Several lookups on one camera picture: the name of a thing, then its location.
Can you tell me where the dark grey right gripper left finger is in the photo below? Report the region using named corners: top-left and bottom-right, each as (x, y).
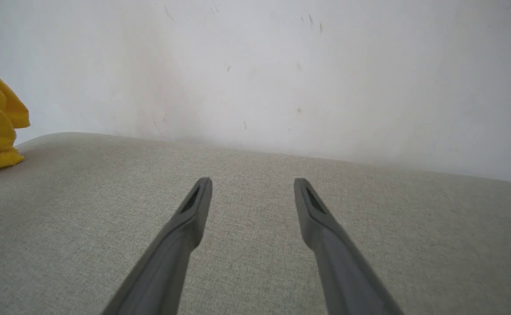
top-left (101, 177), bottom-right (213, 315)

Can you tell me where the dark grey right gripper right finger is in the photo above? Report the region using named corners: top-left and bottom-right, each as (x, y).
top-left (293, 178), bottom-right (405, 315)

